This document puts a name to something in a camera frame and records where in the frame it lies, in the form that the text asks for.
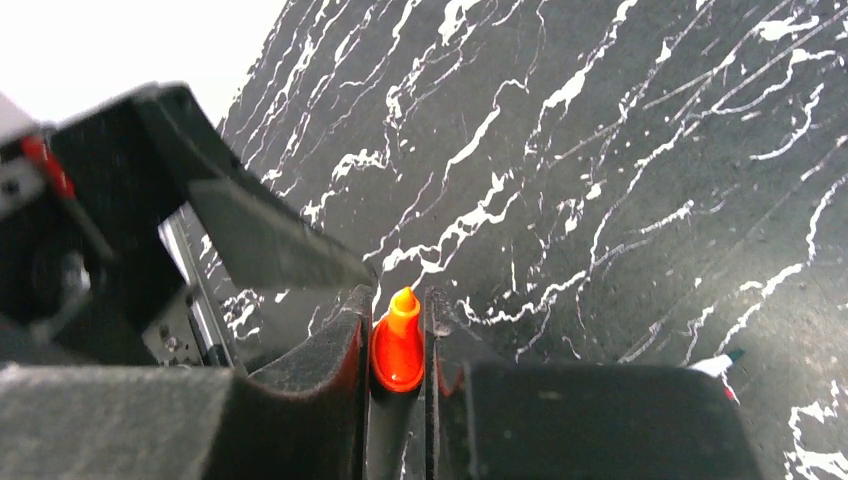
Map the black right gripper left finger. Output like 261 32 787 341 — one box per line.
1 286 373 479

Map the pink white pen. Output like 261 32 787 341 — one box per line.
722 381 740 405

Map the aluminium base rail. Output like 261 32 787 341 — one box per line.
143 210 237 368

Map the white green pen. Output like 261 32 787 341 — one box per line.
687 349 745 378

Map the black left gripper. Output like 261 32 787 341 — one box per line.
1 83 376 365

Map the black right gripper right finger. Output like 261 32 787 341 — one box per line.
423 287 762 479

